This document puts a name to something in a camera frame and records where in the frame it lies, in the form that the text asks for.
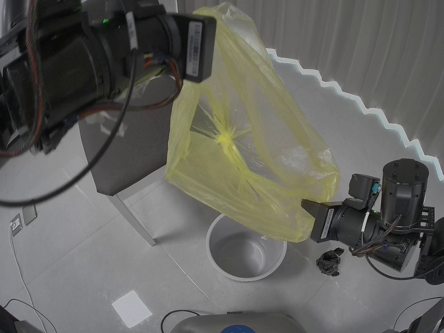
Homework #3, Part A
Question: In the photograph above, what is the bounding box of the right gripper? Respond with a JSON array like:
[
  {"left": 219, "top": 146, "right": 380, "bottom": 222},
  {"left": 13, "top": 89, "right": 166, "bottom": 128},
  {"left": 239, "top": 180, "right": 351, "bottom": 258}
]
[{"left": 301, "top": 199, "right": 369, "bottom": 248}]

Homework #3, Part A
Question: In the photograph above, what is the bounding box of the grey and white chair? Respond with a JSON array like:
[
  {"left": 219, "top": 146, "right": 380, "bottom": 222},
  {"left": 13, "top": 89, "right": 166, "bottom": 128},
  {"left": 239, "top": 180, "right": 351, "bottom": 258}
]
[{"left": 78, "top": 0, "right": 181, "bottom": 247}]

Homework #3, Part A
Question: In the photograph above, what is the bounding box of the yellow plastic bag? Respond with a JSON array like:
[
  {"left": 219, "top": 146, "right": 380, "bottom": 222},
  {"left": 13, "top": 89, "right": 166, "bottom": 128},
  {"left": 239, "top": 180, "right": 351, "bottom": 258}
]
[{"left": 165, "top": 1, "right": 340, "bottom": 244}]

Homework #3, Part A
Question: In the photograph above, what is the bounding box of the black cable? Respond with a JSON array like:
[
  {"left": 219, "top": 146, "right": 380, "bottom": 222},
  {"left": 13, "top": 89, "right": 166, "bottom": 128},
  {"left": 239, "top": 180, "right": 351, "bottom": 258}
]
[
  {"left": 160, "top": 310, "right": 209, "bottom": 333},
  {"left": 364, "top": 252, "right": 436, "bottom": 282},
  {"left": 394, "top": 296, "right": 444, "bottom": 333},
  {"left": 0, "top": 0, "right": 136, "bottom": 207}
]

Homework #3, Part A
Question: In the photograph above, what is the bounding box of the white trash bin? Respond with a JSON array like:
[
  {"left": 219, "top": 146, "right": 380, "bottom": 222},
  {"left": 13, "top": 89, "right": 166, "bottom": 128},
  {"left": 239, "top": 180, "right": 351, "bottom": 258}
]
[{"left": 206, "top": 214, "right": 288, "bottom": 282}]

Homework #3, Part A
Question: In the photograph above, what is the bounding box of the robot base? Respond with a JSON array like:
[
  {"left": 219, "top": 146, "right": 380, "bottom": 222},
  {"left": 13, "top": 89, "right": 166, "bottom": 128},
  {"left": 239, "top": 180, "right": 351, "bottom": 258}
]
[{"left": 172, "top": 311, "right": 307, "bottom": 333}]

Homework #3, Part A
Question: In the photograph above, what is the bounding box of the black plastic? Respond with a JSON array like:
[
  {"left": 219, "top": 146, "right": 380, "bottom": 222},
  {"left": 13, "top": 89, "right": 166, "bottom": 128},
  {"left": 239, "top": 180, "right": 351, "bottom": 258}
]
[{"left": 316, "top": 248, "right": 345, "bottom": 277}]

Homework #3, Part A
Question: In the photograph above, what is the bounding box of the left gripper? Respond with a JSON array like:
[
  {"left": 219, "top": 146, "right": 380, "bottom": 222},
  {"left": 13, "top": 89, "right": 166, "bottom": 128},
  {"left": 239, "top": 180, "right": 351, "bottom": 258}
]
[{"left": 85, "top": 12, "right": 217, "bottom": 100}]

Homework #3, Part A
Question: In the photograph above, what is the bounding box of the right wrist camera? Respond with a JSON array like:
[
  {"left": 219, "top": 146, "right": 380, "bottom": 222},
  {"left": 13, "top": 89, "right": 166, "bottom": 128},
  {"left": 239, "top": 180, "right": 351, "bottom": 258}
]
[{"left": 348, "top": 174, "right": 380, "bottom": 211}]

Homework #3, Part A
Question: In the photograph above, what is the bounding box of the white curtain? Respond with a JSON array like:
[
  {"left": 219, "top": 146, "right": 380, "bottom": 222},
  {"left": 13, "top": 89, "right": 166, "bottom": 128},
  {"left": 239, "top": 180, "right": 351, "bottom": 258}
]
[{"left": 175, "top": 0, "right": 444, "bottom": 183}]

